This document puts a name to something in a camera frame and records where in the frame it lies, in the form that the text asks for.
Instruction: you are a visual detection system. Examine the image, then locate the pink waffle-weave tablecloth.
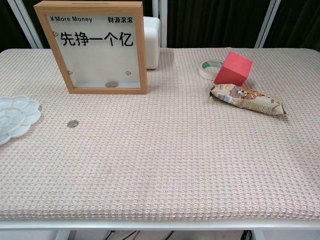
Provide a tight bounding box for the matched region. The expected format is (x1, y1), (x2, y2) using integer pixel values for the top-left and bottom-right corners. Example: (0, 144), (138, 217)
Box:
(0, 47), (320, 221)

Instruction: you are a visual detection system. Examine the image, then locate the beige masking tape roll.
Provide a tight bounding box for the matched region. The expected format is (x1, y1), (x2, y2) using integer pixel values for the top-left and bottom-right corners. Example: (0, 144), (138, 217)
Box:
(198, 59), (224, 81)

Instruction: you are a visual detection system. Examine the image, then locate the white foam box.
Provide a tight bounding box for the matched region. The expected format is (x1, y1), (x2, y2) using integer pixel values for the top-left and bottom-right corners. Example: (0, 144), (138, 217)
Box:
(143, 16), (162, 70)

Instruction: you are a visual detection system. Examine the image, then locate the red cube block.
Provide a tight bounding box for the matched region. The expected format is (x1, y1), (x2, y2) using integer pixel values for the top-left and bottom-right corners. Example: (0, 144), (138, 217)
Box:
(213, 50), (254, 87)

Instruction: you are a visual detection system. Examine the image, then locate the brown snack packet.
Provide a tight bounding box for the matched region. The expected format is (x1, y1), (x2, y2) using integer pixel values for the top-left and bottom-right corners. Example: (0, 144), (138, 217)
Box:
(208, 83), (288, 117)

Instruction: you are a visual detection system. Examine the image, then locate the black curtain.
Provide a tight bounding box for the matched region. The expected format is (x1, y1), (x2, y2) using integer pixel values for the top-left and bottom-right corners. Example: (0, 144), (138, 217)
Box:
(0, 0), (320, 52)

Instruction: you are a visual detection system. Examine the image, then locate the white flower-shaped paint palette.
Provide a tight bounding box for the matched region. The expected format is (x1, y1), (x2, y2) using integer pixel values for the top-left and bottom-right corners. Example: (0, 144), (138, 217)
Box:
(0, 95), (42, 146)

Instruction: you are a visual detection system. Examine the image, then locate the wooden frame money box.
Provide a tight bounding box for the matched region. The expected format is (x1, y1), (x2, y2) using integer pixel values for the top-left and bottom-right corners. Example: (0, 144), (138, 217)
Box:
(33, 0), (148, 95)

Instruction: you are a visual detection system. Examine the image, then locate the white table frame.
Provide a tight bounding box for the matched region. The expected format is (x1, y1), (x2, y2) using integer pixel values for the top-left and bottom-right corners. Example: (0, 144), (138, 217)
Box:
(0, 218), (320, 240)

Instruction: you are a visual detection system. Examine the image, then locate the silver metal frame post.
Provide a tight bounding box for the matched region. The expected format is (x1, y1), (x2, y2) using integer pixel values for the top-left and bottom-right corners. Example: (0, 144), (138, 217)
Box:
(6, 0), (45, 49)
(254, 0), (283, 49)
(151, 0), (168, 49)

